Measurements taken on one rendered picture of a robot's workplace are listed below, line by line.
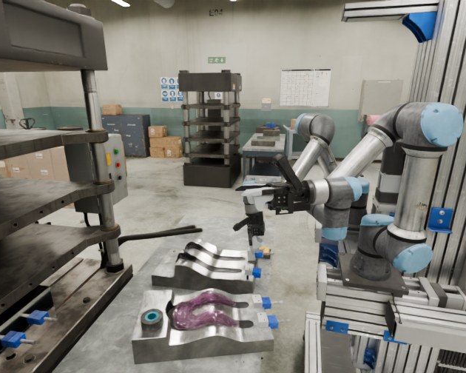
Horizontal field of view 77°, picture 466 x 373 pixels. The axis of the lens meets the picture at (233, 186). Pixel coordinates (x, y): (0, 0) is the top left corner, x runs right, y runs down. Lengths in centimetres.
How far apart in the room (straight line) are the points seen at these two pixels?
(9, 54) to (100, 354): 104
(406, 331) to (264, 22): 729
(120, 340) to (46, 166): 418
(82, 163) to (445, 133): 156
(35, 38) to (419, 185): 131
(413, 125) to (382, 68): 701
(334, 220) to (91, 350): 99
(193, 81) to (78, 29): 399
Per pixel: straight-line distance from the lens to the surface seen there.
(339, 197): 89
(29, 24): 126
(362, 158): 106
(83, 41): 145
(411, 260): 110
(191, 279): 148
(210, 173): 545
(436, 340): 131
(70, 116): 995
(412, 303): 136
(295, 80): 771
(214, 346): 119
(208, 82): 525
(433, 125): 97
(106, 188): 155
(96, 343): 137
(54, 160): 516
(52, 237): 168
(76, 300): 164
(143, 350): 120
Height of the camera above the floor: 171
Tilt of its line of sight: 18 degrees down
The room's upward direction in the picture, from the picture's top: straight up
